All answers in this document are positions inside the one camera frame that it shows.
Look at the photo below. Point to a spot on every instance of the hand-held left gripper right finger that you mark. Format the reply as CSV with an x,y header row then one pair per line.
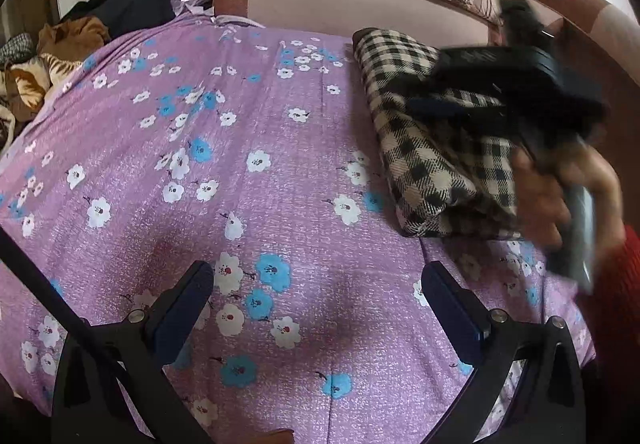
x,y
452,314

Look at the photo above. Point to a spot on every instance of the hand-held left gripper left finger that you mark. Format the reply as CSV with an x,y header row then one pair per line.
x,y
182,309

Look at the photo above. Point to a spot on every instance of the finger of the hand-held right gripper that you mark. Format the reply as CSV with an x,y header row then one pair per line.
x,y
470,69
450,108

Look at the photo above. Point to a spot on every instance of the black and white checked coat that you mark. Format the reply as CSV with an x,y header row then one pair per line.
x,y
425,174

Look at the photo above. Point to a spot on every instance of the person's right hand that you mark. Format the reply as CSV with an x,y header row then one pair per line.
x,y
540,204

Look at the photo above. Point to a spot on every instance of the pink padded headboard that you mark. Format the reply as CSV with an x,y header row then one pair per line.
x,y
325,9

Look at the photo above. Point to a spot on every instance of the purple floral bedsheet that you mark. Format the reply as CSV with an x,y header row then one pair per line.
x,y
275,124

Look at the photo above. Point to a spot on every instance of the brown patterned cloth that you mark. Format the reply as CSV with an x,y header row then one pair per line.
x,y
25,84

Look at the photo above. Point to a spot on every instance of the grey checked cloth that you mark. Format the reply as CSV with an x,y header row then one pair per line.
x,y
17,49

